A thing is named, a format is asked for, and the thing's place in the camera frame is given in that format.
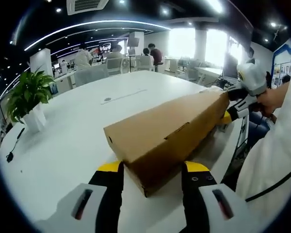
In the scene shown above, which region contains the person's right hand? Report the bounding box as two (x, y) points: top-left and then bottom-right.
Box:
(257, 82), (291, 117)

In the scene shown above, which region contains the dark monitor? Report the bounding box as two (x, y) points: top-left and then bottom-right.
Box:
(223, 54), (240, 80)

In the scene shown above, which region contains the brown cardboard shoe box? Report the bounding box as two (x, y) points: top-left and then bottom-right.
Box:
(103, 91), (230, 199)

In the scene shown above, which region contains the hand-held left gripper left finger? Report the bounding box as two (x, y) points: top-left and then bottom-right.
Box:
(35, 160), (124, 233)

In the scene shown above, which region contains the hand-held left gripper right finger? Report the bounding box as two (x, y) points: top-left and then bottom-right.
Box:
(180, 160), (255, 233)

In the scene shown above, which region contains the green potted plant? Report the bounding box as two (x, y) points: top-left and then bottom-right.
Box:
(6, 67), (56, 133)

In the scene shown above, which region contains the black table cable with plug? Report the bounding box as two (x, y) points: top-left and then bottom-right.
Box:
(6, 127), (26, 163)

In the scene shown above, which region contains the blue white wall poster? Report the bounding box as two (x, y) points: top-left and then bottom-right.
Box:
(271, 38), (291, 89)

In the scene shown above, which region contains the ceiling air vent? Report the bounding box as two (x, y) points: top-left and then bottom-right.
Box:
(66, 0), (110, 16)

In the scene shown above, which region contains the grey office chair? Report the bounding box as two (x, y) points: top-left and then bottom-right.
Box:
(75, 67), (110, 87)

